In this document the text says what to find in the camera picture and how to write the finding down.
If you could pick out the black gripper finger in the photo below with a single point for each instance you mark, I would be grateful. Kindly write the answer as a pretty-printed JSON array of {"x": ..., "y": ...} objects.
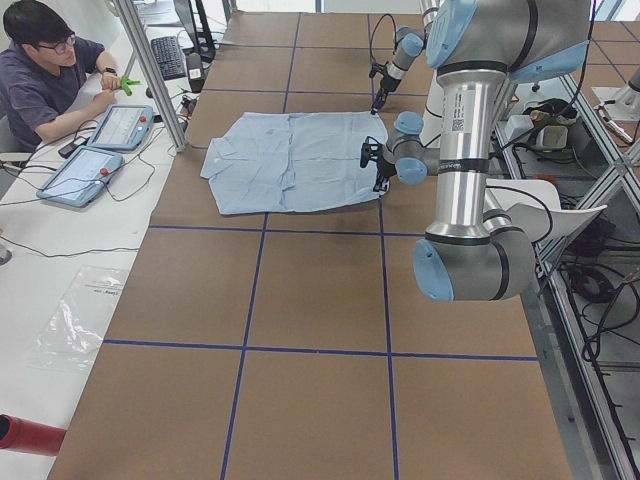
[
  {"x": 378, "y": 103},
  {"x": 381, "y": 185}
]

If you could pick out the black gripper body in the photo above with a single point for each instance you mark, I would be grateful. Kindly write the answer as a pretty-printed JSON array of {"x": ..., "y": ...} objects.
[
  {"x": 383, "y": 171},
  {"x": 384, "y": 88}
]

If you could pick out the light blue button shirt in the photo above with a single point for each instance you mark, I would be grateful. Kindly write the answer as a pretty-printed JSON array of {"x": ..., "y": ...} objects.
[{"x": 298, "y": 162}]

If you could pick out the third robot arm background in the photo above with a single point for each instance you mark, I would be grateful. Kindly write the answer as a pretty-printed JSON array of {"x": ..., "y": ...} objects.
[{"x": 620, "y": 103}]

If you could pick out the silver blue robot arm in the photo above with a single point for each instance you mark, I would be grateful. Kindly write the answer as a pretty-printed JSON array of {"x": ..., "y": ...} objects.
[
  {"x": 479, "y": 50},
  {"x": 408, "y": 44}
]

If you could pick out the white chair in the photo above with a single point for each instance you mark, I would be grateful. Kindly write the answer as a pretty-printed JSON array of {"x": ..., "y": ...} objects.
[{"x": 531, "y": 203}]

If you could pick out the brown paper table cover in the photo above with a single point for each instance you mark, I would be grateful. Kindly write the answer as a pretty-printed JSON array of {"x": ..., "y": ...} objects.
[{"x": 298, "y": 346}]

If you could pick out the black keyboard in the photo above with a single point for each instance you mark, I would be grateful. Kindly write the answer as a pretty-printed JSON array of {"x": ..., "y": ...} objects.
[{"x": 169, "y": 57}]

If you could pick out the green plastic toy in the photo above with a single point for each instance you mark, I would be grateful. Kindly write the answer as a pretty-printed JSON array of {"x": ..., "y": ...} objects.
[{"x": 127, "y": 83}]

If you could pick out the upper blue teach pendant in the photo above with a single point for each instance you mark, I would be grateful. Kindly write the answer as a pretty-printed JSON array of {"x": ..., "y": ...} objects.
[{"x": 122, "y": 127}]

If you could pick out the blue teach pendant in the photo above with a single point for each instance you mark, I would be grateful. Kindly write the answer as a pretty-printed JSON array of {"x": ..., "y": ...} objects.
[
  {"x": 122, "y": 127},
  {"x": 81, "y": 178}
]

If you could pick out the lower blue teach pendant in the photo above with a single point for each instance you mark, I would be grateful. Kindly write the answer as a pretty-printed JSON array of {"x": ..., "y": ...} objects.
[{"x": 81, "y": 178}]

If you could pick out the seated person in navy shirt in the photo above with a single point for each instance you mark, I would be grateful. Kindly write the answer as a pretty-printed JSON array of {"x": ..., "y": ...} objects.
[{"x": 42, "y": 72}]

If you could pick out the clear plastic bag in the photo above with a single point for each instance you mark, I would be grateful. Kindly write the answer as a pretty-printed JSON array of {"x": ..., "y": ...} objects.
[{"x": 72, "y": 337}]

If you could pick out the red cylinder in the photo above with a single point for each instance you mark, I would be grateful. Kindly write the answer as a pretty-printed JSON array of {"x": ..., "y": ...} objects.
[{"x": 25, "y": 436}]

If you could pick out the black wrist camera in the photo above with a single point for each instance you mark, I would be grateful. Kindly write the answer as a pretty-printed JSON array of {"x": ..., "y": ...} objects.
[{"x": 370, "y": 151}]

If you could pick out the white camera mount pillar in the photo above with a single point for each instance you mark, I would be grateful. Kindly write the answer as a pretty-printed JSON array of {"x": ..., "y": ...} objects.
[{"x": 430, "y": 125}]

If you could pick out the aluminium frame post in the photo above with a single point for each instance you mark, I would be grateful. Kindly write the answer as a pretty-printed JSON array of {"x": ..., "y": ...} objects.
[{"x": 143, "y": 52}]

